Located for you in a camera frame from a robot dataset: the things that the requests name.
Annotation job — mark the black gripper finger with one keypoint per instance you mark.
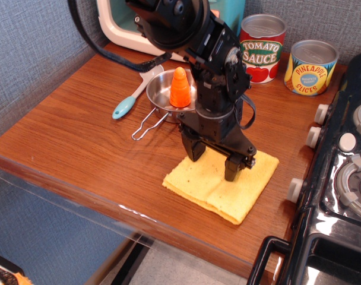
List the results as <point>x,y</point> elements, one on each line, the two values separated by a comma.
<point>233,165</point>
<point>192,144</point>

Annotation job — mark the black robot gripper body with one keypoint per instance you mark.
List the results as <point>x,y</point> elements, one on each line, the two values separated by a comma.
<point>222,134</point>

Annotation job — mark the yellow rag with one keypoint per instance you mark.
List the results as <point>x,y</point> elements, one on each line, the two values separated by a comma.
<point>203,183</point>

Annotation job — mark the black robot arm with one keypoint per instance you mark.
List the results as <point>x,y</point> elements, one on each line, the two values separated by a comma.
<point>212,50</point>

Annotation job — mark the orange toy carrot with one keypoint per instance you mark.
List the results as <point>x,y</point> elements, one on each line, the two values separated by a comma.
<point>180,95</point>

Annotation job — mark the small steel pan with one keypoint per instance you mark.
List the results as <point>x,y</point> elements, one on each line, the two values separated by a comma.
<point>158,94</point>

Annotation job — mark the white teal spoon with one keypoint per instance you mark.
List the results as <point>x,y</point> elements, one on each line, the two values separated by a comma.
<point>126,104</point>

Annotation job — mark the tomato sauce can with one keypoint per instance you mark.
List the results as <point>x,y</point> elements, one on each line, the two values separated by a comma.
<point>261,40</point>

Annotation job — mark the pineapple slices can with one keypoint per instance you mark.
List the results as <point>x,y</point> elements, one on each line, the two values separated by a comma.
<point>310,67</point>

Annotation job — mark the black toy stove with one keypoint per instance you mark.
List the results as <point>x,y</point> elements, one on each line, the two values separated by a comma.
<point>325,247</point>

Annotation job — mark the toy microwave teal and white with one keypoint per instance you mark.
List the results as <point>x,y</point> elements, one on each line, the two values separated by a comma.
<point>117,21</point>

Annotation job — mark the clear acrylic guard panel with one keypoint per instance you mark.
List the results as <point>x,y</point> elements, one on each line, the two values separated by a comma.
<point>57,241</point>

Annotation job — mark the orange plush object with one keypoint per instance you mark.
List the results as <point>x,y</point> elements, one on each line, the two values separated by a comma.
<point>9,278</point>

